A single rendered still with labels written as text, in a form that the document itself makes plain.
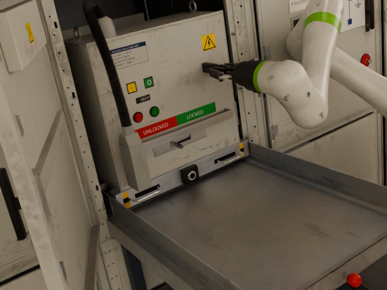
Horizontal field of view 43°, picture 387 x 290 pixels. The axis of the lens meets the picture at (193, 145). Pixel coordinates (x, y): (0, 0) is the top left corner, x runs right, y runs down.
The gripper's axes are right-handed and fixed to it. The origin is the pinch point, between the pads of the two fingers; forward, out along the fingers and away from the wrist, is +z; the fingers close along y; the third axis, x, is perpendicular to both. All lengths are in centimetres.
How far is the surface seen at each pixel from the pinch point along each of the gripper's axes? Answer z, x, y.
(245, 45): 5.0, 2.4, 19.5
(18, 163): -49, 9, -76
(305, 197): -33, -38, 5
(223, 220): -24.4, -38.1, -20.3
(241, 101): 5.3, -16.9, 15.2
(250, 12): 5.0, 13.0, 23.6
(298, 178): -23.6, -37.9, 11.8
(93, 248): -7, -38, -55
